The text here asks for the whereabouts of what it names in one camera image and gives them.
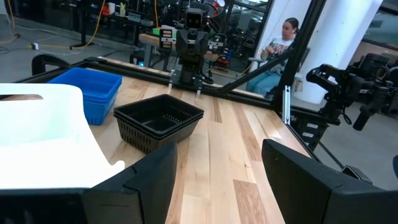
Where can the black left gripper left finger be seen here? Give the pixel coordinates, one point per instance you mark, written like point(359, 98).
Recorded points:
point(136, 193)

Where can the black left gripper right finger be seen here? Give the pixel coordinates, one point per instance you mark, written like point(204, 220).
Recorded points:
point(311, 193)

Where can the black plastic basket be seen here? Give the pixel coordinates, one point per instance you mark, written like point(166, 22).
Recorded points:
point(140, 141)
point(155, 109)

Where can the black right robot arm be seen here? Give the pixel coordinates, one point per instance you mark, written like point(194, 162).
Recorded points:
point(191, 73)

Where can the green plastic basket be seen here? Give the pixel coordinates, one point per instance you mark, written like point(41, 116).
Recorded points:
point(156, 31)

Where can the wooden background table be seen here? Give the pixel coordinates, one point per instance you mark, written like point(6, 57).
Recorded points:
point(147, 40)

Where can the black computer tower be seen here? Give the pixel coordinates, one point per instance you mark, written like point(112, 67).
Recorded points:
point(135, 57)

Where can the person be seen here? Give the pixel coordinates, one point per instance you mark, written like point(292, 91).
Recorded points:
point(270, 82)

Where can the white cutting board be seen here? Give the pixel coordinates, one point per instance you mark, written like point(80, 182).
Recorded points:
point(46, 140)

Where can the black floor stand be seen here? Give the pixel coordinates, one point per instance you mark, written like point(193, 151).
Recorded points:
point(83, 21)

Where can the white power plug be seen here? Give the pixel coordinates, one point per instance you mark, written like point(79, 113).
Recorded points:
point(35, 46)

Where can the silver frame bracket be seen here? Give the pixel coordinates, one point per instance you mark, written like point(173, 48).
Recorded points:
point(286, 105)

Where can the black camera rig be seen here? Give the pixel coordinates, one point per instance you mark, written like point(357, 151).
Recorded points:
point(351, 87)

